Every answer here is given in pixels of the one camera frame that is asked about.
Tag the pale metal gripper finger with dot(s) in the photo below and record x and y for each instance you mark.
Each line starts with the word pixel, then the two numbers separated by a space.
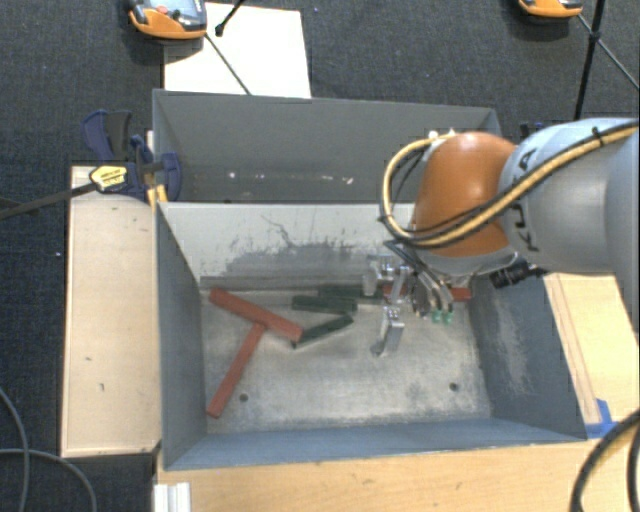
pixel 392 325
pixel 383 268

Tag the red-brown flat block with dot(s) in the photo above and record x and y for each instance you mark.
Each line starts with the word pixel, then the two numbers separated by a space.
pixel 255 314
pixel 462 294
pixel 240 367

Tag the dark green flat block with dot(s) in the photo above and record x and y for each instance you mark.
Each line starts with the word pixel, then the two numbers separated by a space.
pixel 322 304
pixel 325 330

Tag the grey metal bin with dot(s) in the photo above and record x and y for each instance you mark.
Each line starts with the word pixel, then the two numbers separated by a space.
pixel 350 390

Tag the pale wood board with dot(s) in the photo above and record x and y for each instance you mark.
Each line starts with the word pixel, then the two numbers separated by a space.
pixel 112 325

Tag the black cylinder on white bracket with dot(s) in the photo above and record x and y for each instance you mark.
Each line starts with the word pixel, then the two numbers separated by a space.
pixel 511 275

